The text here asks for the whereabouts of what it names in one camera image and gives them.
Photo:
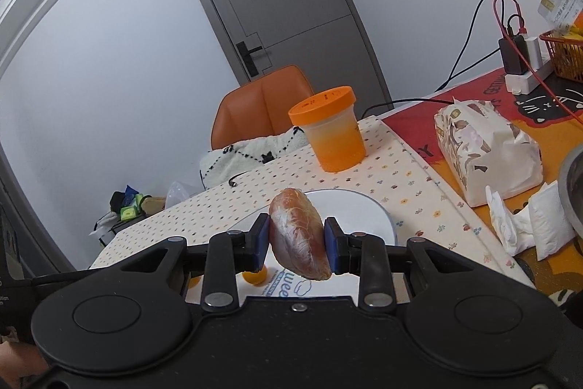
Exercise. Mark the small orange kumquat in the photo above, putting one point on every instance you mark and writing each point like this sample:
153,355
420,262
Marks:
256,278

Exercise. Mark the grey door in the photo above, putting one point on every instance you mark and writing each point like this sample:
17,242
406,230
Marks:
325,39

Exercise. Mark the silver snack bag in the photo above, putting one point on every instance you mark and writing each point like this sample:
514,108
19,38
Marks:
563,15

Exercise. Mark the orange leather chair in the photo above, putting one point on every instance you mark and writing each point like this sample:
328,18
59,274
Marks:
260,108

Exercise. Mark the peeled pomelo segment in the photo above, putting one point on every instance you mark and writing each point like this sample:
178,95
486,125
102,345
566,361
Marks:
297,235

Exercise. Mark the white black patterned cushion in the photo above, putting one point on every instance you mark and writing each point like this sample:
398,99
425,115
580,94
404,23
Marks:
223,164

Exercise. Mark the steel bowl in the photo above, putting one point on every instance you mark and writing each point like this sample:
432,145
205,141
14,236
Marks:
570,188

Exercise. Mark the white power strip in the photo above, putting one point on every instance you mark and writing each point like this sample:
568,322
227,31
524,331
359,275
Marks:
524,84

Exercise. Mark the white Sweet plate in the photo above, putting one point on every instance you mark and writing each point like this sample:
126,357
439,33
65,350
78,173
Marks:
354,212

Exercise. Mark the person's left hand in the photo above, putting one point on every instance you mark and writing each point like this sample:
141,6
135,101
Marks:
19,361

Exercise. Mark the floral tissue pack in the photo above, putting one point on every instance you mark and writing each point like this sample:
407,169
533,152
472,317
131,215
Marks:
484,149

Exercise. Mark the orange lidded plastic cup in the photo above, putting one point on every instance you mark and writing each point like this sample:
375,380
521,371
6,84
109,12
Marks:
330,125

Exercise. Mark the spotted cream tablecloth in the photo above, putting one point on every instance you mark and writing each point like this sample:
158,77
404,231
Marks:
392,193

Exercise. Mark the crumpled white tissue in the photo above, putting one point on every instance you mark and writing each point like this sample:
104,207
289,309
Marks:
542,224

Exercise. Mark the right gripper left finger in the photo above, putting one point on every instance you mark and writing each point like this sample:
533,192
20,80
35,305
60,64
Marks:
229,254

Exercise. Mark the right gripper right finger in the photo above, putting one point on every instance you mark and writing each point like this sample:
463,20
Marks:
363,255

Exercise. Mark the red wire basket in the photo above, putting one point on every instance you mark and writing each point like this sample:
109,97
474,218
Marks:
566,52

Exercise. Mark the black charger plug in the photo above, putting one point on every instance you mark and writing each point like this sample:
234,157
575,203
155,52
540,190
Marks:
514,51

